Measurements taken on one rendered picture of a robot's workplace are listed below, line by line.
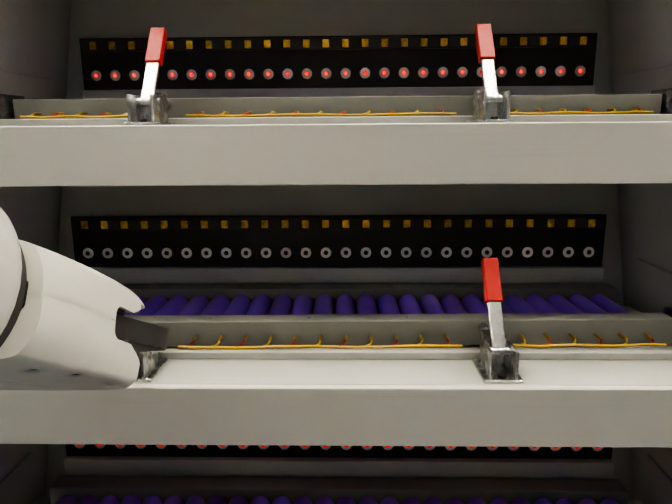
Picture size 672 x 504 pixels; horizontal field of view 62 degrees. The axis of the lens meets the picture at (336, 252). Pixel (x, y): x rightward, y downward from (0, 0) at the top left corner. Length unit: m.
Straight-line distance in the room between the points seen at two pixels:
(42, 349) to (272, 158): 0.24
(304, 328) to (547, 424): 0.20
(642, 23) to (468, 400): 0.42
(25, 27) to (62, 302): 0.45
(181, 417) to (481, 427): 0.21
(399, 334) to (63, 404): 0.26
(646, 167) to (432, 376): 0.22
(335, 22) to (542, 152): 0.32
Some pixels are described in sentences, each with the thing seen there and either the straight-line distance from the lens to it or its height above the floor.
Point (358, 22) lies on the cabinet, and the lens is 0.68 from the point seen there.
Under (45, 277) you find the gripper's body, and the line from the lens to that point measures 0.24.
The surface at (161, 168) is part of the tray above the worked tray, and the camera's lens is 0.45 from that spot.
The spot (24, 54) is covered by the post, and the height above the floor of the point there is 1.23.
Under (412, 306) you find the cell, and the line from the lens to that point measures 0.52.
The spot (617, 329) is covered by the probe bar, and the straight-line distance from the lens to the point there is 0.52.
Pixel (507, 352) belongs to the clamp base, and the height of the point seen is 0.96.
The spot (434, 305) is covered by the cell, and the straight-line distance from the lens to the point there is 0.52.
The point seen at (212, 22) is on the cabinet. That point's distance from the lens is 0.70.
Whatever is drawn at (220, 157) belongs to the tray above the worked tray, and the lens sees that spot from 0.43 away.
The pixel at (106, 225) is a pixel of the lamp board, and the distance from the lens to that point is 0.62.
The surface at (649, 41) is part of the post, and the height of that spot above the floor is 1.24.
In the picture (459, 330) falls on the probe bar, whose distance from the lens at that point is 0.48.
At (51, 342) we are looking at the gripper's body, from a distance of 0.24.
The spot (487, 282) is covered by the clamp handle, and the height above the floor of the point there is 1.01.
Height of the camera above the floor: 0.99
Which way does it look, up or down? 6 degrees up
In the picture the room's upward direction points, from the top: straight up
